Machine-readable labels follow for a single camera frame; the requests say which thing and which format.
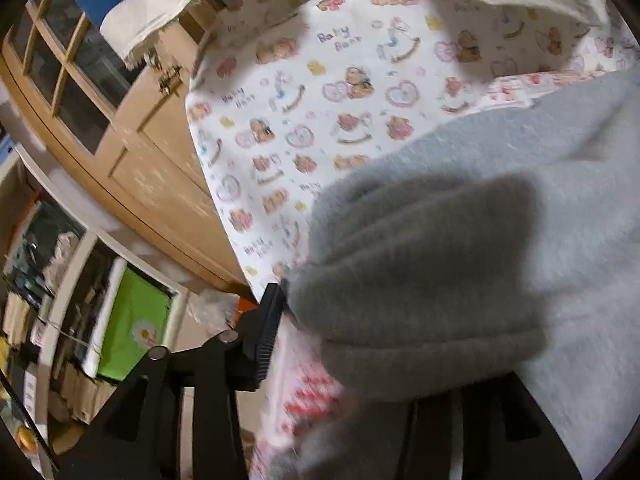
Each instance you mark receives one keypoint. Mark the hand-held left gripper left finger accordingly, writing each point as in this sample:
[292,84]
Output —
[265,331]

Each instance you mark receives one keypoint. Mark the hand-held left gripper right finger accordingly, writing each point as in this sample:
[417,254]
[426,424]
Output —
[480,425]

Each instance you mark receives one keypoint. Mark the grey pants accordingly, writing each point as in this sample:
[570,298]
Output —
[450,260]

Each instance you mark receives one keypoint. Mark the green bag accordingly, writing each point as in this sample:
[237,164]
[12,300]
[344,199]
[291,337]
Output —
[135,310]

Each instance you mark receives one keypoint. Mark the wooden door with glass panes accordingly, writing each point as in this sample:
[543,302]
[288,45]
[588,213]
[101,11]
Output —
[150,160]

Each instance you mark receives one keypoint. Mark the cluttered white shelf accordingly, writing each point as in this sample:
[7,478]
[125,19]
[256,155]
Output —
[65,280]

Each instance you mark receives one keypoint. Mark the bear print bed sheet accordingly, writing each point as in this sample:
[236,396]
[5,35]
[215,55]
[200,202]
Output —
[310,110]

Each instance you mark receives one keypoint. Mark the striped cloth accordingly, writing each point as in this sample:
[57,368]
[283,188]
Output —
[150,0]

